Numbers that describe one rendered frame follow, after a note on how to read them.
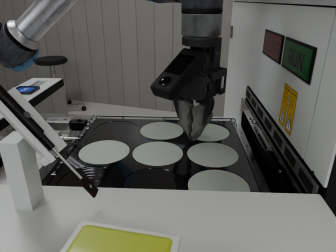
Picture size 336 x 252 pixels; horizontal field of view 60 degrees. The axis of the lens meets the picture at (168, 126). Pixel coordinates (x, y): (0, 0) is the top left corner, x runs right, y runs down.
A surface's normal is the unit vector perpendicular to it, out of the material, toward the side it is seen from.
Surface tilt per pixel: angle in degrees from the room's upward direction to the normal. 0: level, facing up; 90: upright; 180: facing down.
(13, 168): 90
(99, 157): 0
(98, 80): 90
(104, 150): 0
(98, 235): 0
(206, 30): 90
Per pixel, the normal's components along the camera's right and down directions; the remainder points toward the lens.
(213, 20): 0.40, 0.37
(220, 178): 0.00, -0.91
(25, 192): -0.05, 0.40
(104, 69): -0.32, 0.38
